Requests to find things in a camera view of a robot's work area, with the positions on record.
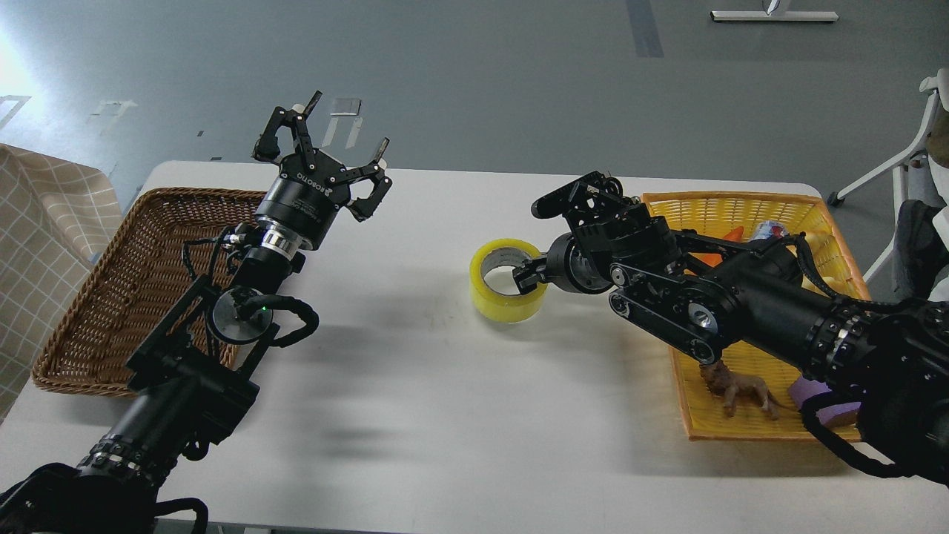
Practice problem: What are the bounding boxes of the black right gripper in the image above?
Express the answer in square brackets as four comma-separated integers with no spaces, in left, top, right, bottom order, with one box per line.
[512,171,682,294]

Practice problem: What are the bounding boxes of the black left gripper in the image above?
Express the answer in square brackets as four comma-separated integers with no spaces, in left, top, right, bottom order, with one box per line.
[252,90,394,251]

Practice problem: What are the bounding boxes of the yellow tape roll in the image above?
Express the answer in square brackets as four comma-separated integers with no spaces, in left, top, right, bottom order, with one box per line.
[470,239,546,323]

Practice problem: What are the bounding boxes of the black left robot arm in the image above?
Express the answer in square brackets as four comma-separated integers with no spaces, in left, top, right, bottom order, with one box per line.
[2,92,392,533]

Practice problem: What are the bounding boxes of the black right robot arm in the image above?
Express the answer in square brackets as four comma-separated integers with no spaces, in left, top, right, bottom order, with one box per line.
[513,171,948,484]

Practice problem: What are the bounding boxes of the orange toy carrot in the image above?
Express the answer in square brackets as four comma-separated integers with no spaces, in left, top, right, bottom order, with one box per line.
[697,226,745,269]

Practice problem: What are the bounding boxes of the brown wicker basket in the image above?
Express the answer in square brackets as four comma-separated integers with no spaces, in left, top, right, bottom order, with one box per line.
[31,187,264,398]

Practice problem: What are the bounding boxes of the small drink can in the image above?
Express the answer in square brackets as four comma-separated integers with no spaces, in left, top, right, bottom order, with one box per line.
[748,220,789,241]

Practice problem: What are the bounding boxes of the brown toy lion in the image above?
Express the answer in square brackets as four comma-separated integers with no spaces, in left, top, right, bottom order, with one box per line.
[698,360,784,421]

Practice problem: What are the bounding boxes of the yellow plastic basket tray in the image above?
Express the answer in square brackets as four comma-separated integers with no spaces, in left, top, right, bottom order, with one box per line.
[643,191,869,442]

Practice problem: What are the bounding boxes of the beige checkered cloth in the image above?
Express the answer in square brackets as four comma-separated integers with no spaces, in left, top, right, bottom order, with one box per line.
[1,145,123,417]

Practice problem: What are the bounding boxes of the white stand base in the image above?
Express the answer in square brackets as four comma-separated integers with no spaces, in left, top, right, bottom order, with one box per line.
[709,1,839,24]

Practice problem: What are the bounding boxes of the toy croissant bread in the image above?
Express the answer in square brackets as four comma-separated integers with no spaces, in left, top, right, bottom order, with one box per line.
[804,231,847,294]

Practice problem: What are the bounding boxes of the purple foam block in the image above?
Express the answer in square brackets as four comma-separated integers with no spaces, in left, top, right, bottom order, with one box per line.
[787,376,862,429]

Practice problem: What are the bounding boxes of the white rolling chair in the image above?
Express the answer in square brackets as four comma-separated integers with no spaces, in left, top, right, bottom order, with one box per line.
[828,67,949,286]

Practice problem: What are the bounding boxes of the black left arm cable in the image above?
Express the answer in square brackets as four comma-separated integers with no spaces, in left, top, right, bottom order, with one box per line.
[256,295,321,349]

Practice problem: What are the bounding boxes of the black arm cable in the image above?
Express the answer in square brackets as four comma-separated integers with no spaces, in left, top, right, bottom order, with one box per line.
[799,389,913,479]
[256,295,321,349]

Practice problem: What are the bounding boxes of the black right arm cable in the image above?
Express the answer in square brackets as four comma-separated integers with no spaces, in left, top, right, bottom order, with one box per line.
[799,389,913,479]

